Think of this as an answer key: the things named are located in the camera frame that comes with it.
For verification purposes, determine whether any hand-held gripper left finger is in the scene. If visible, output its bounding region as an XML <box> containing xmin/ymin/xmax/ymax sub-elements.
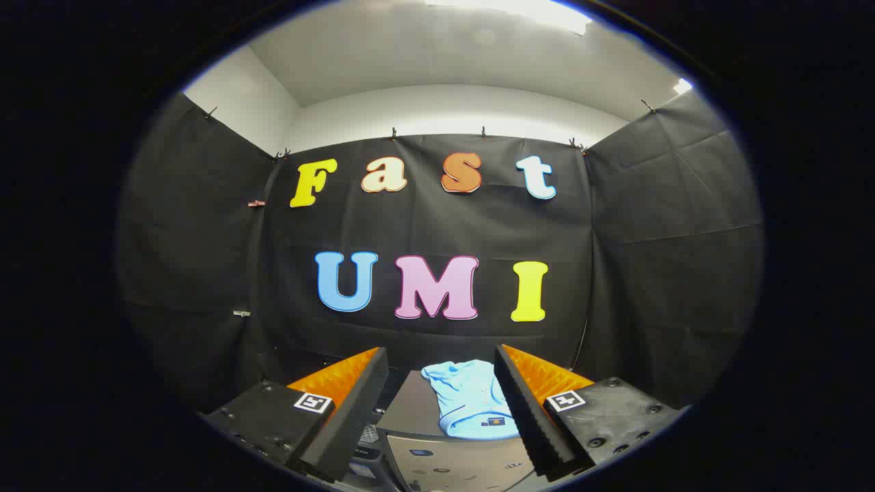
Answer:
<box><xmin>204</xmin><ymin>346</ymin><xmax>390</xmax><ymax>484</ymax></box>

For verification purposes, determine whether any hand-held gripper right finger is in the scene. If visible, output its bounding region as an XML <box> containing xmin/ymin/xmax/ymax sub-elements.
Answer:
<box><xmin>493</xmin><ymin>343</ymin><xmax>682</xmax><ymax>478</ymax></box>

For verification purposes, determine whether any light blue shirt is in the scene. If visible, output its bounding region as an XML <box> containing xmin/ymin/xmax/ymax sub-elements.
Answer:
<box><xmin>420</xmin><ymin>359</ymin><xmax>522</xmax><ymax>441</ymax></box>

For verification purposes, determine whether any grey washing machine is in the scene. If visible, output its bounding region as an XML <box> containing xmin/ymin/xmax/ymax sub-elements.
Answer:
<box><xmin>345</xmin><ymin>370</ymin><xmax>541</xmax><ymax>492</ymax></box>

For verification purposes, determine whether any black backdrop cloth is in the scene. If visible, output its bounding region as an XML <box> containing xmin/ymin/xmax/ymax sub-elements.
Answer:
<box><xmin>116</xmin><ymin>89</ymin><xmax>765</xmax><ymax>418</ymax></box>

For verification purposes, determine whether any row of black cloth clips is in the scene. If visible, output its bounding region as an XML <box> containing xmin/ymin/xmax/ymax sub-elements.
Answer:
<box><xmin>204</xmin><ymin>98</ymin><xmax>658</xmax><ymax>161</ymax></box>

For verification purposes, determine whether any large ceiling light panel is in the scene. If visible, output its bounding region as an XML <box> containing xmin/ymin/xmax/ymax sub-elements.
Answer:
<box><xmin>424</xmin><ymin>0</ymin><xmax>593</xmax><ymax>36</ymax></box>

